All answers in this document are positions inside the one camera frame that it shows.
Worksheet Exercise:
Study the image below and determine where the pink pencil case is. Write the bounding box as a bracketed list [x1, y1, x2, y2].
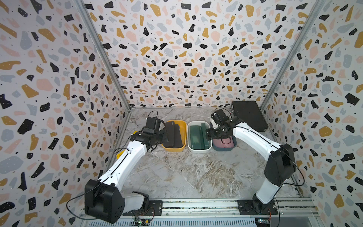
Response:
[213, 137, 234, 149]

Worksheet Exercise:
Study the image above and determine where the black briefcase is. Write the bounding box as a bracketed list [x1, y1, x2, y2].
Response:
[232, 101, 268, 132]

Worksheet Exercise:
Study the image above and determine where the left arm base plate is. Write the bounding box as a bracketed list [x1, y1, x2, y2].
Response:
[123, 200, 163, 217]

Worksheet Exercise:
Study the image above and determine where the aluminium rail frame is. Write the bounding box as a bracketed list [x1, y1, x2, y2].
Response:
[76, 197, 324, 227]

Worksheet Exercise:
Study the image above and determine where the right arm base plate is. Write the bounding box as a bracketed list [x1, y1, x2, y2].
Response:
[237, 199, 278, 215]

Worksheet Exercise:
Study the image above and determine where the white storage box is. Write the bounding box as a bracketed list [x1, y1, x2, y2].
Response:
[187, 121, 212, 154]

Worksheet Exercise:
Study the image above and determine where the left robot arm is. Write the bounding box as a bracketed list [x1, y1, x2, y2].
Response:
[84, 117, 168, 224]

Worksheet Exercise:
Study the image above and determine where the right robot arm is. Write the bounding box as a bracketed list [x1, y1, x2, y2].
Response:
[206, 109, 297, 213]

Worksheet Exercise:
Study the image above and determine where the dark teal storage box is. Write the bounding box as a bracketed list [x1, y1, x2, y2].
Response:
[210, 121, 237, 151]

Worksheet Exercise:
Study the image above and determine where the light green pencil case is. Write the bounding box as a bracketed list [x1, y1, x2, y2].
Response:
[190, 125, 202, 150]

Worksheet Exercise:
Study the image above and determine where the dark grey pencil case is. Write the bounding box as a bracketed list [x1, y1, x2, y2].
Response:
[163, 121, 183, 148]

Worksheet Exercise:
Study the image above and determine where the yellow triangular block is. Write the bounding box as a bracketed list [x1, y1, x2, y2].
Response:
[116, 150, 126, 159]

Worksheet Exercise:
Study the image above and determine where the yellow storage box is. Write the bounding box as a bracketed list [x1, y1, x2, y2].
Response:
[162, 120, 187, 152]

